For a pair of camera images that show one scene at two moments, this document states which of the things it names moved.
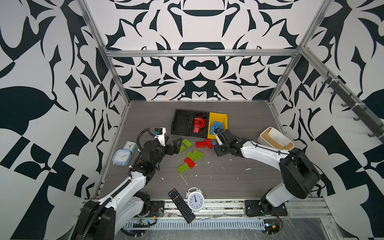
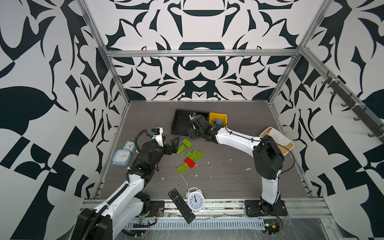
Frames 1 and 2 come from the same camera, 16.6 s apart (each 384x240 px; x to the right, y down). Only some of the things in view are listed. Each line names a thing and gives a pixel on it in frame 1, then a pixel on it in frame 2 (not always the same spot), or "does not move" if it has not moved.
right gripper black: [217, 151] to [191, 133]
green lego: [199, 154] does not move
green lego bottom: [183, 168] does not move
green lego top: [187, 142] does not move
